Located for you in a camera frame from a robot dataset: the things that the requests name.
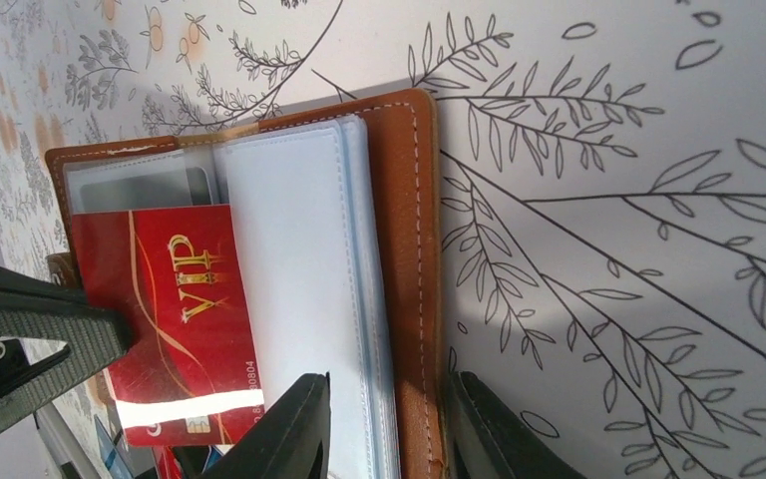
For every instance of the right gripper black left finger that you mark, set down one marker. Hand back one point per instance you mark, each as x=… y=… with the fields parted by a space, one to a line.
x=291 y=440

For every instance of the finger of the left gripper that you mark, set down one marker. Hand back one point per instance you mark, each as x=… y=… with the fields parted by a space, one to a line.
x=51 y=340

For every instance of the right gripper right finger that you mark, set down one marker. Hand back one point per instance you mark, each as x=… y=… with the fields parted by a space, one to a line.
x=489 y=441

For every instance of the red VIP card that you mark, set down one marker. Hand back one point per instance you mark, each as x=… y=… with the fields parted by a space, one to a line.
x=191 y=377

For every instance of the brown leather card holder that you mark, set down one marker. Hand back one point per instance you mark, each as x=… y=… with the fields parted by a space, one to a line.
x=335 y=218

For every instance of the black card bottom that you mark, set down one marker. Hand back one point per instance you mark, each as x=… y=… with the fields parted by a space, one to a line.
x=183 y=188

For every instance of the blue card lower left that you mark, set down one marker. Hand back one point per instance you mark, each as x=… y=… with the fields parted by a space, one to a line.
x=111 y=451

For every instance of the floral patterned table mat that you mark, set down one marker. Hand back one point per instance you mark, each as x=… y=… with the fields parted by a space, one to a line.
x=603 y=183

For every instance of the aluminium rail frame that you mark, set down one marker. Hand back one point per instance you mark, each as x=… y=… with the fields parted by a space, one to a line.
x=70 y=459

